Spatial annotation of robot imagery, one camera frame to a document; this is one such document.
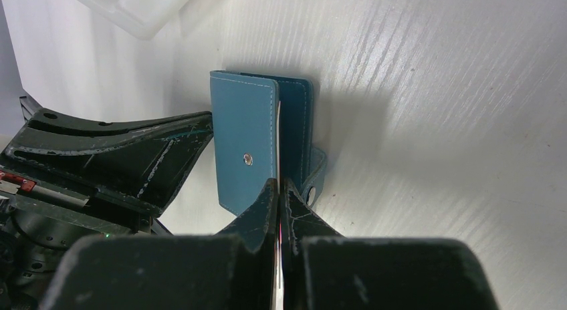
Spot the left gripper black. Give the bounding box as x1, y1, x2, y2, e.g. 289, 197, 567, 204
1, 108, 213, 309

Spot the gold VIP card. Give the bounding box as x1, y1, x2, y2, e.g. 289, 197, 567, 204
273, 101, 284, 309

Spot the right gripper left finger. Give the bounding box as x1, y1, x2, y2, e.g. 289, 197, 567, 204
40, 178, 279, 309

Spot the clear plastic tray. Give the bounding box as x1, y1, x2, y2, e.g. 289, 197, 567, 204
76, 0, 190, 40

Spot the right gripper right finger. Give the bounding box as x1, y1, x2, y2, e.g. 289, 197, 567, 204
281, 180, 497, 309

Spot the blue leather card holder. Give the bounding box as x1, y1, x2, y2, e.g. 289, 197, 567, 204
210, 70, 327, 216

